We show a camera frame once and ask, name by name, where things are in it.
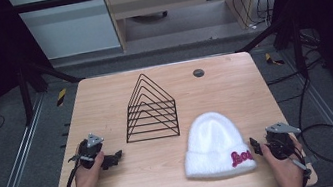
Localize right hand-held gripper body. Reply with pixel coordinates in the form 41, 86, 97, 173
262, 118, 306, 163

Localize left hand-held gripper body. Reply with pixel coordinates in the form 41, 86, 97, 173
64, 130, 110, 173

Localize white knit beanie hat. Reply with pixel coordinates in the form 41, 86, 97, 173
175, 105, 259, 185

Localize person's right hand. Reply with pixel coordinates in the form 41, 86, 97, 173
259, 134, 310, 187

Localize person's left hand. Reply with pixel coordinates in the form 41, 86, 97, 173
68, 150, 110, 187

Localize yellow black striped tape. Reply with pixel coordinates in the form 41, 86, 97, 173
263, 50, 286, 69
54, 87, 70, 108

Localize black metal stand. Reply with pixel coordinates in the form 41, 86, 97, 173
13, 50, 91, 128
231, 14, 311, 90

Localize grey round table grommet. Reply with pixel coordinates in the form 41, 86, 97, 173
191, 67, 206, 79

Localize white cabinet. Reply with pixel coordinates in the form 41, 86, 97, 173
7, 0, 122, 66

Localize black wire rack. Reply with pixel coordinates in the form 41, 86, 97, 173
116, 69, 182, 145

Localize black floor cables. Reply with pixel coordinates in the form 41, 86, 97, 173
259, 27, 333, 131

